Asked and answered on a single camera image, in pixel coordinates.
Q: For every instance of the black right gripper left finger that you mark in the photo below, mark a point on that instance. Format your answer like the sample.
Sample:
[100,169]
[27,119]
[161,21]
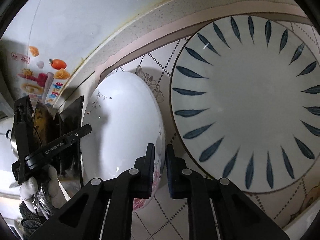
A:
[143,180]

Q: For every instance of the black gas stove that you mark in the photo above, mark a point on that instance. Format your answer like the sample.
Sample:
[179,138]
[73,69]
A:
[68,162]

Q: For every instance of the blue leaf pattern plate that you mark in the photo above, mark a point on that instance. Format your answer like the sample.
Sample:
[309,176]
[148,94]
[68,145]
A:
[244,96]

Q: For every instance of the steel pot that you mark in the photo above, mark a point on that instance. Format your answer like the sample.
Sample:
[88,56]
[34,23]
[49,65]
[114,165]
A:
[11,136]

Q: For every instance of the colourful wall sticker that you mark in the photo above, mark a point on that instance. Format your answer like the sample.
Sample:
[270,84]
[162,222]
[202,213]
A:
[41,79]

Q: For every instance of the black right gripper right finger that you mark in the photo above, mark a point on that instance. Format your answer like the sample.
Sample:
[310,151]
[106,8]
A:
[178,183]

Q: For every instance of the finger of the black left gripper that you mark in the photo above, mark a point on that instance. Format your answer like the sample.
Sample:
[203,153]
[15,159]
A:
[67,139]

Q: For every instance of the white gloved left hand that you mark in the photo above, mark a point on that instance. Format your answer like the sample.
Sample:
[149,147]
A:
[29,188]

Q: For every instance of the black wok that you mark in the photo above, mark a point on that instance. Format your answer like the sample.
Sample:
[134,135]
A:
[46,128]

